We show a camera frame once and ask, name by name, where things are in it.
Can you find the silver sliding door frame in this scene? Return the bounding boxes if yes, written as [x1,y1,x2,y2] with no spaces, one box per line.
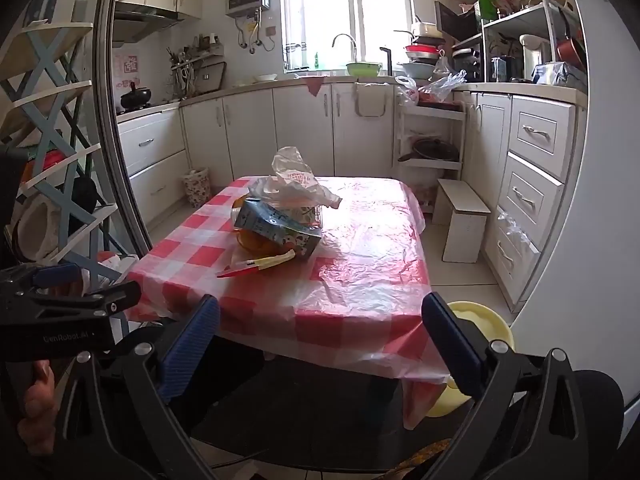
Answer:
[92,0,153,261]

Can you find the white four-drawer base cabinet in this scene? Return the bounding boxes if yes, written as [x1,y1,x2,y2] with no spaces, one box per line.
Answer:
[465,91,587,313]

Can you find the clear bag on drawer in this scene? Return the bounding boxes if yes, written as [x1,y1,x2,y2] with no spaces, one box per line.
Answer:
[497,207,531,246]

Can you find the wall utensil rack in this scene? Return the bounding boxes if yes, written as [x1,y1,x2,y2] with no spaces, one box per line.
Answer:
[167,35,226,98]

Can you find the person's left hand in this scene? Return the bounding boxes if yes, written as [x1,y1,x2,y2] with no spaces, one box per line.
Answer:
[17,360,58,457]

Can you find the red checked tablecloth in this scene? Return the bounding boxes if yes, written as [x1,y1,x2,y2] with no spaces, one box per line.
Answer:
[125,176,452,431]

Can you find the white two-drawer base cabinet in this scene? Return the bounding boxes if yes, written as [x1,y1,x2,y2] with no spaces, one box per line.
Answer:
[116,107,191,226]

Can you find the blue and silver bag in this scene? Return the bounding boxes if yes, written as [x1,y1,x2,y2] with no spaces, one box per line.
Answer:
[532,61,586,92]

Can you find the white refrigerator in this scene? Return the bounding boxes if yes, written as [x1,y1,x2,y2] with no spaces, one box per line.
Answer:
[510,0,640,401]

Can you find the yellow waste bin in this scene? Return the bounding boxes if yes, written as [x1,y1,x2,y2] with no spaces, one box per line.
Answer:
[425,301,516,418]

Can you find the white cabinet door hanger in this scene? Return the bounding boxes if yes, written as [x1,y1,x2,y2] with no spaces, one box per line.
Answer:
[354,82,393,118]

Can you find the chrome kitchen faucet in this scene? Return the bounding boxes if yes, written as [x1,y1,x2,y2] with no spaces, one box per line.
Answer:
[332,33,358,63]

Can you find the red hanging pan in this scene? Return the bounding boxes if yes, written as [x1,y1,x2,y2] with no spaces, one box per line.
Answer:
[556,7,587,68]

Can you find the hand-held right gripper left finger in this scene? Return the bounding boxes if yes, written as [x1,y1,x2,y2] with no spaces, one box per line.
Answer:
[47,295,222,480]

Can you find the white metal counter shelf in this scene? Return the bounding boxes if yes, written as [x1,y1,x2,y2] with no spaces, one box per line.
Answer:
[480,0,588,83]

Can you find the floral waste basket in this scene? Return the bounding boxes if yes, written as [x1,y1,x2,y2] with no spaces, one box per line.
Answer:
[181,167,212,209]

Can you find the white and red shopping bag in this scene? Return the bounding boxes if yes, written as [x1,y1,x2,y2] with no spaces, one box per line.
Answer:
[395,75,421,107]

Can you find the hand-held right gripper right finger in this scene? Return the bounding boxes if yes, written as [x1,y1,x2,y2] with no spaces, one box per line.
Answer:
[421,291,588,480]

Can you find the black lidded cooking pot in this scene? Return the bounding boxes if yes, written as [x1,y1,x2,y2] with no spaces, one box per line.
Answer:
[120,81,152,111]

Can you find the red paper wall decorations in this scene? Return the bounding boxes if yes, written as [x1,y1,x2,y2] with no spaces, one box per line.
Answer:
[114,50,142,92]

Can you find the white wooden step stool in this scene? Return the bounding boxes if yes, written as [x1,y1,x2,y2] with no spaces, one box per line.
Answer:
[432,178,492,264]

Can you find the white electric kettle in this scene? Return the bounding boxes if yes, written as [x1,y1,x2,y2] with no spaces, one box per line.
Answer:
[519,34,551,81]

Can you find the wall outlet with cables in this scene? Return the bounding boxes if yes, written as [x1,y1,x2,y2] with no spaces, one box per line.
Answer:
[235,10,278,56]

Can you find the colourful woven cushion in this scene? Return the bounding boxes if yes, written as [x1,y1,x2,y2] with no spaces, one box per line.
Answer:
[390,437,451,480]

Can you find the dark cutting board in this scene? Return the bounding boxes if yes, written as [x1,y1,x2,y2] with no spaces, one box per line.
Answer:
[192,61,227,95]

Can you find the blue-grey drink carton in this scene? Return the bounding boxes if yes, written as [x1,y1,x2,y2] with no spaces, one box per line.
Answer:
[234,197,323,261]

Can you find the blue and cream folding shelf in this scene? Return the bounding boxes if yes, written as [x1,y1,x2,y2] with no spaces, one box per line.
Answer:
[0,20,131,281]

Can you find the red and yellow wrapper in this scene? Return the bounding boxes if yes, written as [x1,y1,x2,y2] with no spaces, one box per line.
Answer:
[216,251,297,279]

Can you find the kitchen window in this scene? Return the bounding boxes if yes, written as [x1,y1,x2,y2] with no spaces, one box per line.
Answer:
[280,0,416,73]

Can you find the white red-printed plastic bag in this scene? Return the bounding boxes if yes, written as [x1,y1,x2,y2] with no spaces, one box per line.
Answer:
[248,146,343,211]

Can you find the large orange peel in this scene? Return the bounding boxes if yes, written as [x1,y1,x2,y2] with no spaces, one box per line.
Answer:
[237,230,296,256]

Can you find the white door base cabinets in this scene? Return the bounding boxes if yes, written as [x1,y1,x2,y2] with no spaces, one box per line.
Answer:
[180,82,398,196]

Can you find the steel range hood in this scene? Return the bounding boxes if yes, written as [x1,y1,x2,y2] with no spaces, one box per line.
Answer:
[114,1,186,43]

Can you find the clear crumpled plastic bag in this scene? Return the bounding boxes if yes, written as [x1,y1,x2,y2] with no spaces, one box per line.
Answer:
[419,57,468,103]

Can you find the white slim storage rack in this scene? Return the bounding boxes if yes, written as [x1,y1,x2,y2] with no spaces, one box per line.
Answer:
[395,102,467,211]

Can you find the dark frying pan with lid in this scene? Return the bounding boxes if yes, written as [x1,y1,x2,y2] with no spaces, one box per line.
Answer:
[398,137,460,163]

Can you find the pale green large bowl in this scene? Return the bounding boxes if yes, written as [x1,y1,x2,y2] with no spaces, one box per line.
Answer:
[397,61,441,80]

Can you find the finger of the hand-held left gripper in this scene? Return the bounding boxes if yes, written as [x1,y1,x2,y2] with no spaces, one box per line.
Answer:
[20,280,142,322]
[0,263,85,302]

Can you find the black small counter appliance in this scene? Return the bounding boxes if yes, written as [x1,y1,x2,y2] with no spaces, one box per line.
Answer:
[452,47,483,83]

